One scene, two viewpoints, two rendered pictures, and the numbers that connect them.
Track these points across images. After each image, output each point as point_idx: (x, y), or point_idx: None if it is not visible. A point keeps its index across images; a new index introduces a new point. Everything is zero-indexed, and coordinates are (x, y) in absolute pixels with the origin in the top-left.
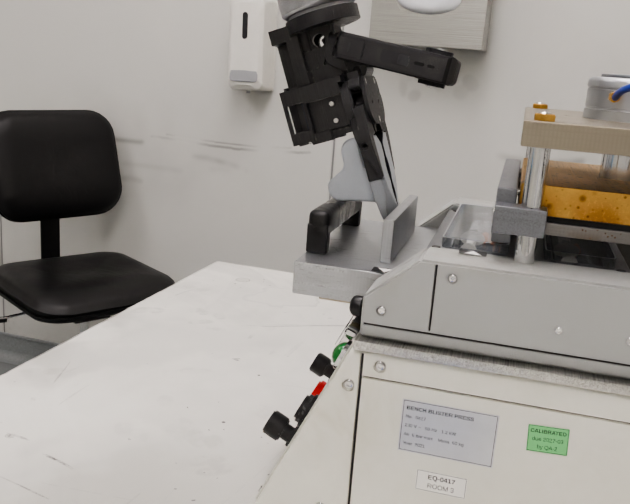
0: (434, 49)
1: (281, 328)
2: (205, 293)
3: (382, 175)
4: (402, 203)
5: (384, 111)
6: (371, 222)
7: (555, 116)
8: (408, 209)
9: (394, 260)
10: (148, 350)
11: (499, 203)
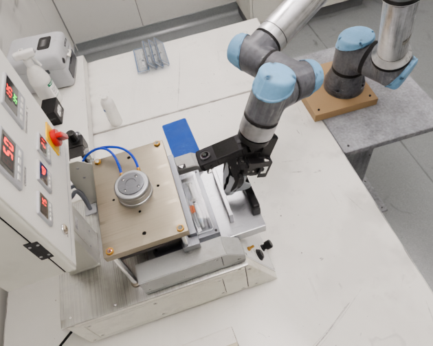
0: (205, 150)
1: (339, 307)
2: (422, 325)
3: (223, 171)
4: (224, 195)
5: (235, 176)
6: (253, 224)
7: (153, 143)
8: (220, 194)
9: (214, 182)
10: (354, 239)
11: (172, 156)
